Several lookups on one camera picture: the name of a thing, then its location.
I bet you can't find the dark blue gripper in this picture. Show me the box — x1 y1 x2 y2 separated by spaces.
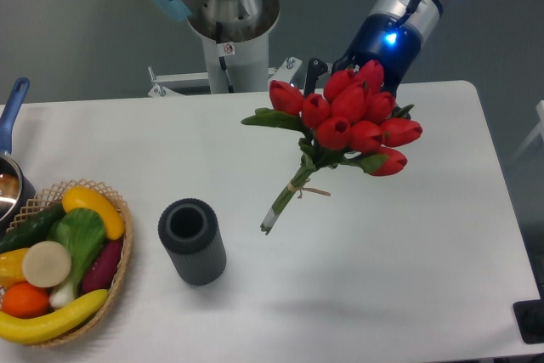
303 0 442 95

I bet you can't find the red tulip bouquet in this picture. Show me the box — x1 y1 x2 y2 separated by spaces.
242 60 422 234

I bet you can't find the dark grey ribbed vase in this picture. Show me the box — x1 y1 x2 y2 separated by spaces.
158 198 227 286

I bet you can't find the green bok choy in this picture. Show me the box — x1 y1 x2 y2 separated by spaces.
48 207 105 309

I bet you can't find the purple sweet potato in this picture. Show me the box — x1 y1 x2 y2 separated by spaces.
81 239 122 294

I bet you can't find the woven wicker basket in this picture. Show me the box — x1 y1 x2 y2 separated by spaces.
1 179 133 347

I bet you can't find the black device at table edge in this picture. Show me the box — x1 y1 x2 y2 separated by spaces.
513 299 543 344

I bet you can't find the dark green cucumber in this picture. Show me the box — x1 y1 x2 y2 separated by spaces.
1 203 65 253

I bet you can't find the beige round radish slice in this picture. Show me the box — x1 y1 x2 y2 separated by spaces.
22 241 71 288

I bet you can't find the yellow bell pepper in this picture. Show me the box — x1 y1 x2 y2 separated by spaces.
0 247 29 289

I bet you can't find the orange fruit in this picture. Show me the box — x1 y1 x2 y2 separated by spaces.
1 282 49 319

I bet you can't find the yellow banana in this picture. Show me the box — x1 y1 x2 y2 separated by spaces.
1 289 109 345

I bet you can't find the metal base mounting bracket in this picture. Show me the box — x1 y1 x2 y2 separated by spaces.
147 56 303 98

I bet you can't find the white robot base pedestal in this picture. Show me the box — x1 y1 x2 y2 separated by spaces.
201 34 269 94

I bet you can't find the white chair frame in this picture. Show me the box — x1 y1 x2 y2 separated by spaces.
510 100 543 162

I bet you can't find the blue handled saucepan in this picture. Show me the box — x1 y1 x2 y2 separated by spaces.
1 77 35 235

